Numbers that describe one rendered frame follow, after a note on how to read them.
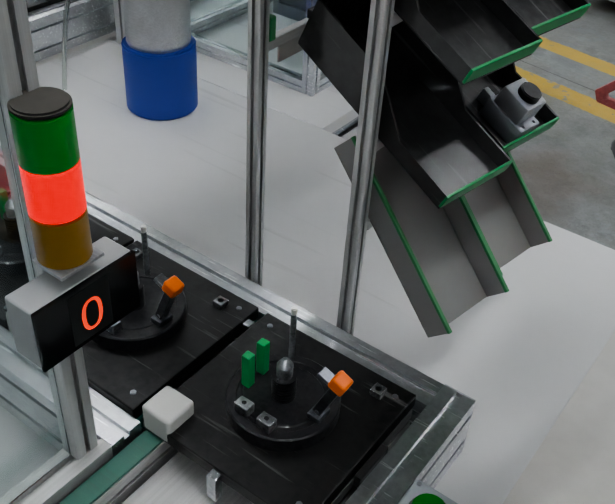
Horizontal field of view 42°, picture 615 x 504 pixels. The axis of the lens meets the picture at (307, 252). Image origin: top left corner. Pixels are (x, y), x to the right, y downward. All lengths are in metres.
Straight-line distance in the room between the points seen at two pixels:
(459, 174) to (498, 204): 0.25
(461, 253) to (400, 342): 0.19
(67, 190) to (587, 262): 1.03
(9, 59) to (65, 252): 0.17
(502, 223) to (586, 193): 2.15
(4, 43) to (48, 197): 0.13
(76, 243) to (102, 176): 0.88
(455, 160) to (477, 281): 0.21
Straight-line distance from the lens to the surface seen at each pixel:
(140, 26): 1.72
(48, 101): 0.68
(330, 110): 1.85
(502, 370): 1.26
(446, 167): 1.02
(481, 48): 0.95
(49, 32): 2.09
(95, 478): 0.98
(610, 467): 1.19
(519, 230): 1.28
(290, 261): 1.39
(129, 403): 1.02
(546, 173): 3.46
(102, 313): 0.80
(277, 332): 1.10
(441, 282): 1.12
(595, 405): 1.26
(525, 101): 1.09
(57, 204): 0.71
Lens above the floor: 1.73
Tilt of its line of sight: 38 degrees down
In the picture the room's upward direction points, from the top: 4 degrees clockwise
